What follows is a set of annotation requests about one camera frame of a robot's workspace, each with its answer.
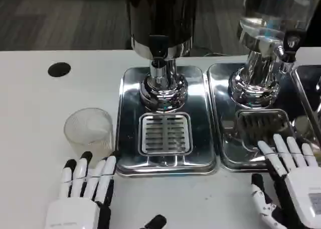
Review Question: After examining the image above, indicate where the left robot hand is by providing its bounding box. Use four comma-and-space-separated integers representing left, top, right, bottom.
44, 150, 168, 229

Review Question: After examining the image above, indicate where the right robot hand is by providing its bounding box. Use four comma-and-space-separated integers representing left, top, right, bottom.
250, 133, 321, 229

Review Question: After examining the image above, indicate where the clear ribbed glass cup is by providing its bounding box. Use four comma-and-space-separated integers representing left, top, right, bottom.
63, 107, 115, 164

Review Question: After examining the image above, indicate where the steel drip grid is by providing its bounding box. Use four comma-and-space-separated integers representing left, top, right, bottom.
138, 112, 193, 156
235, 109, 293, 146

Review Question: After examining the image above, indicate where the clear drink dispenser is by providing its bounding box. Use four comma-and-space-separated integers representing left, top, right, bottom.
229, 0, 317, 109

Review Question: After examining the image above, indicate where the black and chrome tap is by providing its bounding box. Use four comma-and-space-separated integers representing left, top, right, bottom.
149, 34, 169, 85

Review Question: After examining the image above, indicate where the dark drink dispenser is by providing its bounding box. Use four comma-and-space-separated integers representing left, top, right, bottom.
125, 0, 199, 113

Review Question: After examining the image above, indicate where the black tap handle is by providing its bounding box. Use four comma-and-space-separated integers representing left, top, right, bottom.
284, 30, 307, 63

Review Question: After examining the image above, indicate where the black round cable grommet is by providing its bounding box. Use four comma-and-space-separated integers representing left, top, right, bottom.
47, 62, 71, 78

